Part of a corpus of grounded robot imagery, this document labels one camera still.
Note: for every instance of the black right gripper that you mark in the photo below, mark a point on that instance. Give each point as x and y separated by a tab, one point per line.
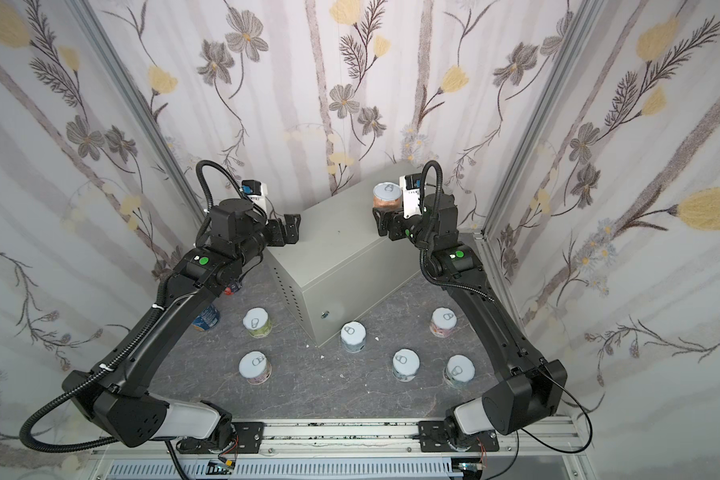
393	224

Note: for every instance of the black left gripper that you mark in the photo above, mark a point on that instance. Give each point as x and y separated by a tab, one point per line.
282	231

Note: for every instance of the orange labelled can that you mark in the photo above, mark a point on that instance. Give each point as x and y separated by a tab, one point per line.
387	196

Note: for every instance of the pink fruit labelled can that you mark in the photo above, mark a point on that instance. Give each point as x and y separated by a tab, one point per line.
443	322

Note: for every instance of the teal labelled white-lid can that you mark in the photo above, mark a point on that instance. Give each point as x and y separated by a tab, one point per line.
405	364

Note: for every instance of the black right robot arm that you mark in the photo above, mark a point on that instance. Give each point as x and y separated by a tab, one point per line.
529	387

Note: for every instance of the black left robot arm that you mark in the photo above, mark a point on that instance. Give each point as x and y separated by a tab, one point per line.
115	395

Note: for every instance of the grey metal cabinet box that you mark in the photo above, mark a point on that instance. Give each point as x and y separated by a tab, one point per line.
341	268

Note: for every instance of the green labelled can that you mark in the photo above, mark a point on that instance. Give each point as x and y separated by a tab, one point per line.
257	322

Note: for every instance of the blue labelled tin can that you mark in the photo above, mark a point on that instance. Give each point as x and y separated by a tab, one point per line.
207	319

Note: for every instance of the light blue can near cabinet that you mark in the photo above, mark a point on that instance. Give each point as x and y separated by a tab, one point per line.
353	336

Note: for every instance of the pink labelled white-lid can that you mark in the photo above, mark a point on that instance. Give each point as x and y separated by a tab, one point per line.
255	368

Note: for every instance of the white-lid can front right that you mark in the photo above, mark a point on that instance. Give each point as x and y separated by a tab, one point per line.
459	371

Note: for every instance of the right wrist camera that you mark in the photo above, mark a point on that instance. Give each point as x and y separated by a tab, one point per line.
410	185

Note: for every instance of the white slotted cable duct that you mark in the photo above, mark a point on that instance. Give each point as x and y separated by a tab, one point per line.
353	468

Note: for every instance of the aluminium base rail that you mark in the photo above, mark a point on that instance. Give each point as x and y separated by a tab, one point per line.
548	450

